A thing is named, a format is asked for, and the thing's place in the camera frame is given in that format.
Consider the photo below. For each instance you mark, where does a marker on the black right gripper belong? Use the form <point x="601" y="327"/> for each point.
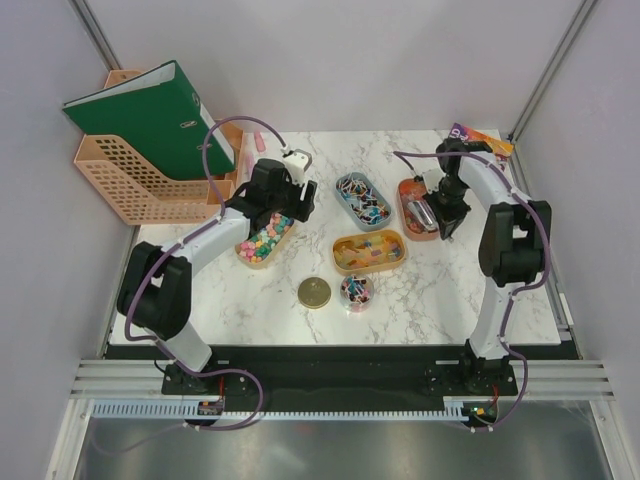
<point x="449" y="220"/>

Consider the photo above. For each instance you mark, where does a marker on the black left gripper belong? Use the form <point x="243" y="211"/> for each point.
<point x="300" y="210"/>

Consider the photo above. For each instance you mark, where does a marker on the silver metal scoop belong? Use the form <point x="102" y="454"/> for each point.
<point x="423" y="214"/>

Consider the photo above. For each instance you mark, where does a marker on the orange tray of gummies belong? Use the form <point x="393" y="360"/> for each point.
<point x="410" y="190"/>

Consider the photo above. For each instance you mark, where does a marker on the beige tray of star candies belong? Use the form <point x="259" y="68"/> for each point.
<point x="260" y="249"/>

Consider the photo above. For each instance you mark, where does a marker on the grey tray of lollipops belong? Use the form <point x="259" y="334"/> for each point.
<point x="363" y="202"/>

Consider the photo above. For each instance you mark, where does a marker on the tan tray of popsicle candies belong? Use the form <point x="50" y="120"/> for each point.
<point x="369" y="252"/>

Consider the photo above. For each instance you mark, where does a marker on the gold jar lid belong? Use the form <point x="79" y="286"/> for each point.
<point x="314" y="292"/>

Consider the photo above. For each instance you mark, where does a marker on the clear plastic jar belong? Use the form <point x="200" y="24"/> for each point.
<point x="356" y="292"/>

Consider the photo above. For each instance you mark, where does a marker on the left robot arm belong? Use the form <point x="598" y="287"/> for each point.
<point x="155" y="295"/>

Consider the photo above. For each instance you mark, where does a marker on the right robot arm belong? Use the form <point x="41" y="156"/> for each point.
<point x="514" y="249"/>

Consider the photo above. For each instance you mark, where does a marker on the Roald Dahl book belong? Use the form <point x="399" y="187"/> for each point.
<point x="501" y="149"/>

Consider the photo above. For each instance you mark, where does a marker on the peach desk organizer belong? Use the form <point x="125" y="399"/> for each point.
<point x="140" y="193"/>

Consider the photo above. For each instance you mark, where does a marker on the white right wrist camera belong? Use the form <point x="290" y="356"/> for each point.
<point x="429" y="179"/>

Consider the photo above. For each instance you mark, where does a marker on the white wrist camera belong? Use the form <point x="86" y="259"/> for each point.
<point x="297" y="163"/>
<point x="429" y="179"/>

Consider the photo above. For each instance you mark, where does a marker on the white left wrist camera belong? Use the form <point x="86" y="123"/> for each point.
<point x="297" y="163"/>

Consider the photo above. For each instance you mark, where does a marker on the green ring binder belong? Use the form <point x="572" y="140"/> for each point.
<point x="160" y="114"/>

